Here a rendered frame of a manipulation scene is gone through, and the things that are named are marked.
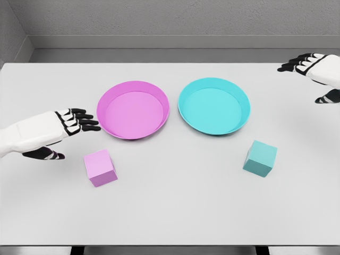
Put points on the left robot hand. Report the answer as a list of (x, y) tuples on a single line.
[(45, 127)]

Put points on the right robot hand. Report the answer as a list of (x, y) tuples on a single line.
[(322, 69)]

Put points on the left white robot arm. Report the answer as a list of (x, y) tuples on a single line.
[(7, 142)]

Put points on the pink cube block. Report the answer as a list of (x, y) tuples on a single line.
[(100, 168)]

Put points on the pink round plate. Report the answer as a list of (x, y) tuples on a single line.
[(132, 110)]

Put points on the teal cube block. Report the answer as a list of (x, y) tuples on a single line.
[(259, 159)]

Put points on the cyan round plate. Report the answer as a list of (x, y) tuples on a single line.
[(213, 106)]

